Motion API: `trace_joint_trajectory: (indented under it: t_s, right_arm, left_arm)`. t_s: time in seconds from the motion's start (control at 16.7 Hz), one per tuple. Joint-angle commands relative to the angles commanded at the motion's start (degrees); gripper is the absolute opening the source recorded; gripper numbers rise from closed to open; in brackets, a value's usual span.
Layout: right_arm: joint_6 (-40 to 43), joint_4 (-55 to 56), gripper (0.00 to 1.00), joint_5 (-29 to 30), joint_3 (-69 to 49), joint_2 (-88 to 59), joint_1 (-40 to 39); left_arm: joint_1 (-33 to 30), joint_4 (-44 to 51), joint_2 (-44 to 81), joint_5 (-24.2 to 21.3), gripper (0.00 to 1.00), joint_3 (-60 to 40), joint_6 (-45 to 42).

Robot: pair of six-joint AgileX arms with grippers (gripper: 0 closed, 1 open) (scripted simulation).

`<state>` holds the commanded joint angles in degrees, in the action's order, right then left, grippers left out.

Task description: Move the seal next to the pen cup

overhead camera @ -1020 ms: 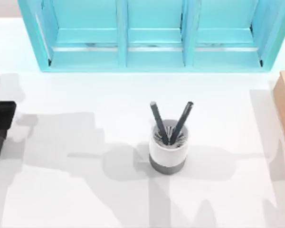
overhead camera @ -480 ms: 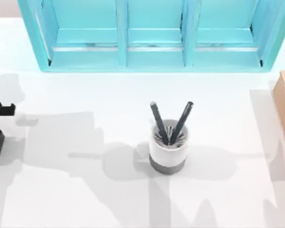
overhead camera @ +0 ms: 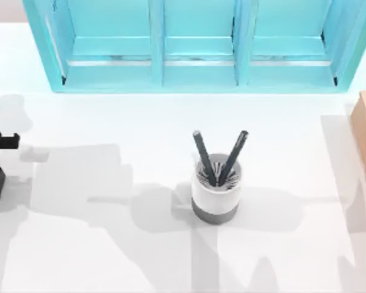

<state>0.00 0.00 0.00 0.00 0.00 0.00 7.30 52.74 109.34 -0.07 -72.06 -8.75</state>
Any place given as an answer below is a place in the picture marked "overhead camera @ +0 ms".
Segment white and grey pen cup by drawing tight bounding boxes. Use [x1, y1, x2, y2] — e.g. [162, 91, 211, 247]
[191, 153, 242, 225]

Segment dark grey pen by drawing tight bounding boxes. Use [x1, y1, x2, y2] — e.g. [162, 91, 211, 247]
[217, 130, 249, 187]
[192, 130, 218, 187]

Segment salmon-coloured shallow box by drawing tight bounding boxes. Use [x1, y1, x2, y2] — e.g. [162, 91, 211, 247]
[350, 90, 366, 211]

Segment light blue rack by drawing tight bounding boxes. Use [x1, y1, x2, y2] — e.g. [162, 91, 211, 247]
[21, 0, 366, 94]

